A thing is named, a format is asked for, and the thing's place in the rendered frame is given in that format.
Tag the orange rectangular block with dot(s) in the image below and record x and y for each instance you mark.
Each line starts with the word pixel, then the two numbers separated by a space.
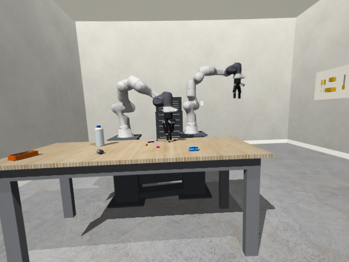
pixel 22 155

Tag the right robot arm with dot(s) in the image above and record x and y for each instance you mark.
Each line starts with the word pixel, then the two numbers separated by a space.
pixel 164 100

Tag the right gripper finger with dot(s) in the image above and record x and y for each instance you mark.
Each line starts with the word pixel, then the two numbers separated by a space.
pixel 171 129
pixel 166 129

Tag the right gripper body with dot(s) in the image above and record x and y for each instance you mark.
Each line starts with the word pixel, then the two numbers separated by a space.
pixel 166 116

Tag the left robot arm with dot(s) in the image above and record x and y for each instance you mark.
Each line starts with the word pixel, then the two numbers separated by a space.
pixel 193 104

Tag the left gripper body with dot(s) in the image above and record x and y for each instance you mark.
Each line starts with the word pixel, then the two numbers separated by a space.
pixel 237 81

